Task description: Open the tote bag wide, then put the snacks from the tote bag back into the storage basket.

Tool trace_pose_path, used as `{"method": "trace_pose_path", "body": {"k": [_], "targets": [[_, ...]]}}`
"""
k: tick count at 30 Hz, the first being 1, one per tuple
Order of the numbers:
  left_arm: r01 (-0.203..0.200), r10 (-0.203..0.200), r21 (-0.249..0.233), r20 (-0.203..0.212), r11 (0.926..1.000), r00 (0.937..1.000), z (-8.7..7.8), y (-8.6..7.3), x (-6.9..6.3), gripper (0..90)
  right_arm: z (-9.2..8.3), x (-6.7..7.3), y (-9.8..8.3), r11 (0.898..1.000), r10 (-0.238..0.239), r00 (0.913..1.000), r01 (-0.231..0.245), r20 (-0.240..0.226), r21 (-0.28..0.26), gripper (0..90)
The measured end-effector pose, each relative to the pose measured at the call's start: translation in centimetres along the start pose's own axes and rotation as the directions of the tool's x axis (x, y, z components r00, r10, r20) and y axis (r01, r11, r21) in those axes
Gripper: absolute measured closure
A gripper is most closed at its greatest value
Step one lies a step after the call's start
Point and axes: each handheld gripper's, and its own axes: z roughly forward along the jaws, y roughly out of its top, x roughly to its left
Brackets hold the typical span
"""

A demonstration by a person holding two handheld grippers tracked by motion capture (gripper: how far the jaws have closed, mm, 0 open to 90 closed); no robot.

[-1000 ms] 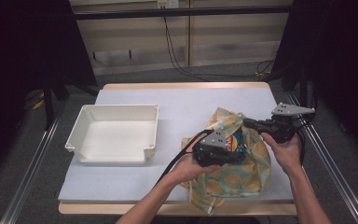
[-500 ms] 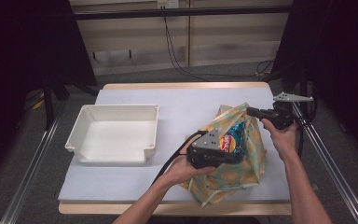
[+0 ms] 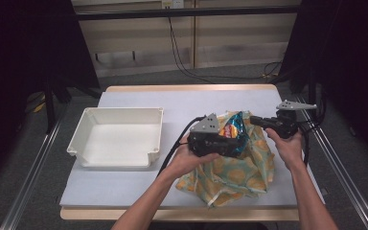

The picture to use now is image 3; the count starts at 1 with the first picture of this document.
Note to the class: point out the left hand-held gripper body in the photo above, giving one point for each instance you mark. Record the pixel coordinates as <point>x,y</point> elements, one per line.
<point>204,142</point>

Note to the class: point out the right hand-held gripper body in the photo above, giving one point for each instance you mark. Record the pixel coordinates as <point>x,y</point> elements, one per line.
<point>284,123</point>

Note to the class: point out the blue snack packet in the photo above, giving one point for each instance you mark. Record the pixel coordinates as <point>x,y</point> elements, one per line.
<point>234,129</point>

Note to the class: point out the orange-print fabric bag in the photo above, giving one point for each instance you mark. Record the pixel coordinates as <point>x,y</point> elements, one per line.
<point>236,175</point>

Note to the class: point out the person's left hand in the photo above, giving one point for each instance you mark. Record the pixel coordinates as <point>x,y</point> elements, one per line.
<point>188,163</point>

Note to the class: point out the person's right hand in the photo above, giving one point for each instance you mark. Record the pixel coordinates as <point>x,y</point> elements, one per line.
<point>290,150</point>

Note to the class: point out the black metal stand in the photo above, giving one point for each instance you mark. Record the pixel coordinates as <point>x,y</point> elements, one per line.
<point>312,89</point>

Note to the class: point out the light grey table mat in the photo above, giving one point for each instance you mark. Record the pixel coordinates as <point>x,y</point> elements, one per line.
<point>134,182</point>

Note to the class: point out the white plastic bin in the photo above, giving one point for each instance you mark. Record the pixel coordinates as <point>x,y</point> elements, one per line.
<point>121,140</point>

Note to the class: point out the black curtain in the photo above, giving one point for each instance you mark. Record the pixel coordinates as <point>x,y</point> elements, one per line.
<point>348,64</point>
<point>28,48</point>

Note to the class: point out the black horizontal bar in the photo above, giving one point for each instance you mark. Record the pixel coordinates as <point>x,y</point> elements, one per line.
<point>188,12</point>

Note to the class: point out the black tripod stand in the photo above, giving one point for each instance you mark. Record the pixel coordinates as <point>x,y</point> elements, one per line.
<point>49,108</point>

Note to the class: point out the yellow tape strip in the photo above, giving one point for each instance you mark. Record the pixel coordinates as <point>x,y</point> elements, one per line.
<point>39,107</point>

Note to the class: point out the metal floor rail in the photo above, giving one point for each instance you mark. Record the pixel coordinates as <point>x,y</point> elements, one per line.
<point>32,172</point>
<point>348,182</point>

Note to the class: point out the white wall socket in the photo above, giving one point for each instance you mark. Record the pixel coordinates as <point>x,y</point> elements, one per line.
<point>173,4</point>

